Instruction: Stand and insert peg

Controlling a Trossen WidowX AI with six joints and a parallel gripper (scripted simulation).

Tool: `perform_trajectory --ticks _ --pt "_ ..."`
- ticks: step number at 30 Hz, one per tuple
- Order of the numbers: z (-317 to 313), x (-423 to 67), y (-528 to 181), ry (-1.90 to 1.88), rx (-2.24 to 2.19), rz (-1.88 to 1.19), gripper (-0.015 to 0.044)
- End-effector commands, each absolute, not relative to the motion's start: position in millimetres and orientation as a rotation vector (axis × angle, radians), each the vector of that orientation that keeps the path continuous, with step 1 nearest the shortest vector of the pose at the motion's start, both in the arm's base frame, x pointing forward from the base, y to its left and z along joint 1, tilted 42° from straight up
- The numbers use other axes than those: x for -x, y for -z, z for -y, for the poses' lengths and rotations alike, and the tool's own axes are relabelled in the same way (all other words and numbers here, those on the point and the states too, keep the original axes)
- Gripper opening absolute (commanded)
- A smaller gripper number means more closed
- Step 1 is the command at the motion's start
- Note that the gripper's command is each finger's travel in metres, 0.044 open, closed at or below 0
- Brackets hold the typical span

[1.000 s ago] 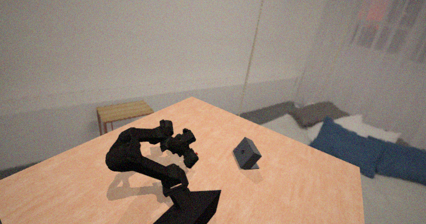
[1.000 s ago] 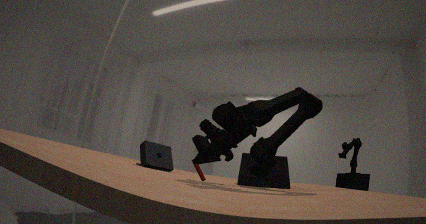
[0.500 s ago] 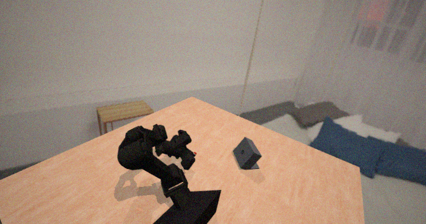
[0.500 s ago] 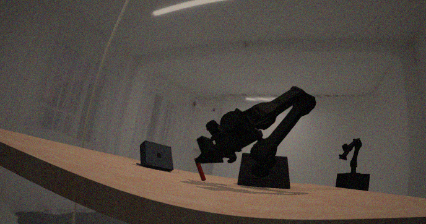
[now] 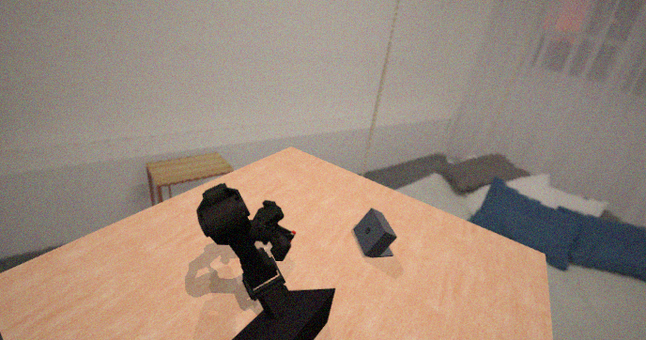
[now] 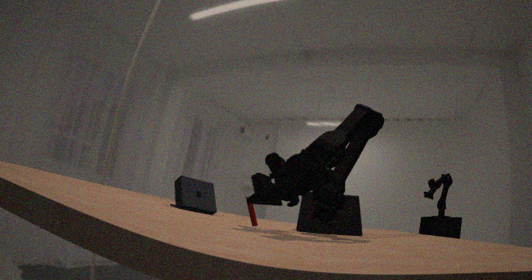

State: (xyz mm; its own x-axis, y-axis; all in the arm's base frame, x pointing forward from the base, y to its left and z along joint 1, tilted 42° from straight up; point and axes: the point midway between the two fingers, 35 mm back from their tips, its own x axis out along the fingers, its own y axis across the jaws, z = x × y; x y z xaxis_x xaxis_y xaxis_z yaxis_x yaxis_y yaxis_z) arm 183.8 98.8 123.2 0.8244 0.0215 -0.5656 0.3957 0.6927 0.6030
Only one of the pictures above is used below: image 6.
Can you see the red peg with white band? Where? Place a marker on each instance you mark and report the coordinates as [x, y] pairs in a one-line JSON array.
[[252, 214]]

